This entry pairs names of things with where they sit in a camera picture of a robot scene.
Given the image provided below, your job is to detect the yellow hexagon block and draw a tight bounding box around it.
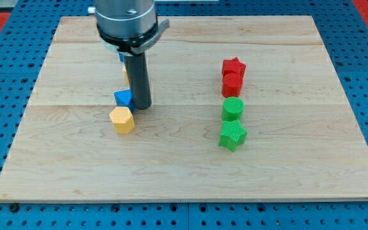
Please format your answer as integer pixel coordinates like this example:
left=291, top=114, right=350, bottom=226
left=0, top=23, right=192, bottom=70
left=109, top=107, right=135, bottom=134

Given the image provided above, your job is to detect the yellow heart block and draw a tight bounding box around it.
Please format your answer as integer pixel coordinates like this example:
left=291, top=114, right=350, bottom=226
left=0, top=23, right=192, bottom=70
left=123, top=65, right=130, bottom=86

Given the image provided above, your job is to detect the green cylinder block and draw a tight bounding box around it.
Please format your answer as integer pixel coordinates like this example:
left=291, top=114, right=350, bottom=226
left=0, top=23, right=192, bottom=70
left=221, top=96, right=245, bottom=121

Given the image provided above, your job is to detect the red cylinder block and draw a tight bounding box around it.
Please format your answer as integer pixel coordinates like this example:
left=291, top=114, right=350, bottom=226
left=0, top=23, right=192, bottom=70
left=222, top=73, right=243, bottom=98

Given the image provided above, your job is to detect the wooden board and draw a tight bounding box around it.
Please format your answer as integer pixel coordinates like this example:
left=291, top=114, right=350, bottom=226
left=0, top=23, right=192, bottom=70
left=0, top=16, right=368, bottom=204

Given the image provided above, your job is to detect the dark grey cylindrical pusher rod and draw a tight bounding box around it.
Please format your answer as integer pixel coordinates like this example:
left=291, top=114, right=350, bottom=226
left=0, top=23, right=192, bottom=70
left=124, top=52, right=151, bottom=110

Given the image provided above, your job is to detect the green star block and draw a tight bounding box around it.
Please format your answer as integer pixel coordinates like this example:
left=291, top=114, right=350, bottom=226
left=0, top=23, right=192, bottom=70
left=218, top=119, right=248, bottom=152

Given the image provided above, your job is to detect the blue block behind rod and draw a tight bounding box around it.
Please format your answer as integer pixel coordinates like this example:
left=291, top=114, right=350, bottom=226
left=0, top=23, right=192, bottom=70
left=118, top=52, right=124, bottom=62

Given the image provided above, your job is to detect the blue triangle block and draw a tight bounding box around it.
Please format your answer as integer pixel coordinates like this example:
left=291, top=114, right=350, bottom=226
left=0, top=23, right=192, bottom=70
left=114, top=89, right=135, bottom=113

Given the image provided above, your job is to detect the red star block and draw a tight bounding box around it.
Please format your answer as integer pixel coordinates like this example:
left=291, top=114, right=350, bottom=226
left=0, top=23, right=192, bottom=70
left=222, top=57, right=247, bottom=78

